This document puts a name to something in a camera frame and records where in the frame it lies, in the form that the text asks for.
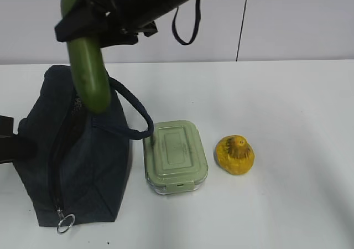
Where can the green cucumber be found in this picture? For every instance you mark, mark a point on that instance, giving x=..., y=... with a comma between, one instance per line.
x=87, y=67

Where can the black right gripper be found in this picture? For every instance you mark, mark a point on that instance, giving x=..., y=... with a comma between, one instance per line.
x=120, y=21

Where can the green lidded food container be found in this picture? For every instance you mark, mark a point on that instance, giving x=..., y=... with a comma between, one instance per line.
x=174, y=158

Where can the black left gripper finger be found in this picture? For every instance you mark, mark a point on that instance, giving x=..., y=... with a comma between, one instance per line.
x=13, y=146

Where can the dark blue lunch bag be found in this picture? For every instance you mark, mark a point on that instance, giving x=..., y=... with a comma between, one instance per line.
x=82, y=165

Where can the yellow toy squash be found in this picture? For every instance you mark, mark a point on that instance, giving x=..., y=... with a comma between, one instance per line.
x=234, y=155

